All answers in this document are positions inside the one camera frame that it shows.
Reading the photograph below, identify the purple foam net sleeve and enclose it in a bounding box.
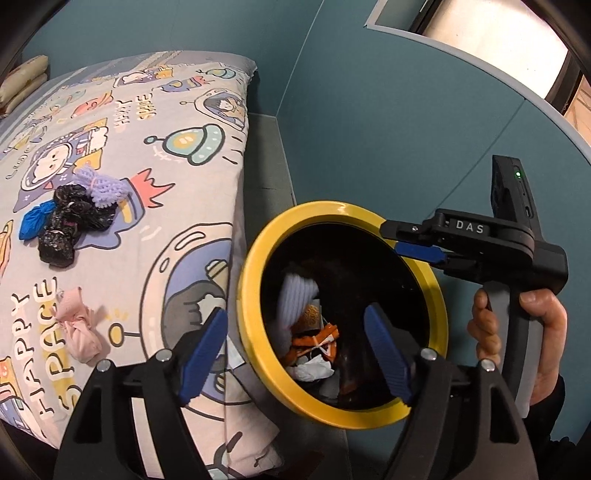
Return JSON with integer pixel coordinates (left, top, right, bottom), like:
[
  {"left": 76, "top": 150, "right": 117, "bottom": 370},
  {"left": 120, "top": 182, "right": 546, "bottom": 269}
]
[{"left": 270, "top": 273, "right": 318, "bottom": 343}]

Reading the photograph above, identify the pink cloth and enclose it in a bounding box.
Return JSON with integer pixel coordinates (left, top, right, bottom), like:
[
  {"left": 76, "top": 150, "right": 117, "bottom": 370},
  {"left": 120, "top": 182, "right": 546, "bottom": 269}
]
[{"left": 54, "top": 287, "right": 102, "bottom": 364}]

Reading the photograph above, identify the purple foam net with band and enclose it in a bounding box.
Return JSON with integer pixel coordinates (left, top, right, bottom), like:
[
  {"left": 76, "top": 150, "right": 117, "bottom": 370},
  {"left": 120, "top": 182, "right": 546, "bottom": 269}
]
[{"left": 73, "top": 166, "right": 130, "bottom": 208}]

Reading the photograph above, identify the right forearm black sleeve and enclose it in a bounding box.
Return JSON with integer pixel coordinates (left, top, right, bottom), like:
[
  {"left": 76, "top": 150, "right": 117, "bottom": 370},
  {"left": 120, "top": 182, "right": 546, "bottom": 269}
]
[{"left": 524, "top": 376, "right": 590, "bottom": 480}]

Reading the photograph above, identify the yellow rimmed black trash bin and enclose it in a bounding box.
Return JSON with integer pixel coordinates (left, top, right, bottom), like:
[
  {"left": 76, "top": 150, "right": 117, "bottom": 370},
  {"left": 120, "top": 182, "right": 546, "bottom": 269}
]
[{"left": 238, "top": 201, "right": 449, "bottom": 430}]

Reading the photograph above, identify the right hand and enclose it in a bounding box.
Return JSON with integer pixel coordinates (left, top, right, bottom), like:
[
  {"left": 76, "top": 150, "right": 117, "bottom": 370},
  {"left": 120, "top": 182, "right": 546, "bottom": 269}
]
[{"left": 467, "top": 287, "right": 568, "bottom": 407}]

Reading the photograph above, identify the orange snack wrapper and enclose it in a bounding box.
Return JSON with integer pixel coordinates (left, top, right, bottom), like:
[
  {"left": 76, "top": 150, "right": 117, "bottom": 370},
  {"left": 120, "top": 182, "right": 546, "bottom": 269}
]
[{"left": 280, "top": 324, "right": 339, "bottom": 367}]

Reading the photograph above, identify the white crumpled tissue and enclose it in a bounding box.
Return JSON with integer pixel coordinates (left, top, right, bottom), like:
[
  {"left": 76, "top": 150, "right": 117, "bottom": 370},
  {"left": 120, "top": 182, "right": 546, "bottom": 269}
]
[{"left": 286, "top": 355, "right": 335, "bottom": 383}]

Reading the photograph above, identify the cartoon space print bed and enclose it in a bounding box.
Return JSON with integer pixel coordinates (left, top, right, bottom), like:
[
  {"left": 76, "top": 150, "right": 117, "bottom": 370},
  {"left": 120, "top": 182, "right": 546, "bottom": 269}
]
[{"left": 1, "top": 51, "right": 256, "bottom": 478}]

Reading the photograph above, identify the crumpled black plastic bag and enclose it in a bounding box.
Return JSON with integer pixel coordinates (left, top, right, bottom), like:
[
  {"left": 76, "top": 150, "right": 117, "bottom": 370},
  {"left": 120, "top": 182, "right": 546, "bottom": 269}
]
[{"left": 38, "top": 184, "right": 118, "bottom": 268}]

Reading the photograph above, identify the window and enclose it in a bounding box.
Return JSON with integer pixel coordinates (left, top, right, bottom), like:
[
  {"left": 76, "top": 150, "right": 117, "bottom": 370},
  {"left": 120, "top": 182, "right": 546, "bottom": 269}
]
[{"left": 365, "top": 0, "right": 590, "bottom": 142}]

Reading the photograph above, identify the blue crumpled glove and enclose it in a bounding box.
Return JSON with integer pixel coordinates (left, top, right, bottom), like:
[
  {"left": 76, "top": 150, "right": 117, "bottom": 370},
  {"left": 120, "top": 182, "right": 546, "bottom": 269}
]
[{"left": 18, "top": 200, "right": 56, "bottom": 242}]

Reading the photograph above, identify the beige folded pillow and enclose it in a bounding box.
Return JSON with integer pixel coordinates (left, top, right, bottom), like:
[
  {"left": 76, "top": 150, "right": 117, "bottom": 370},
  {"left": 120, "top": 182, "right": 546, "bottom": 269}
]
[{"left": 1, "top": 55, "right": 49, "bottom": 115}]

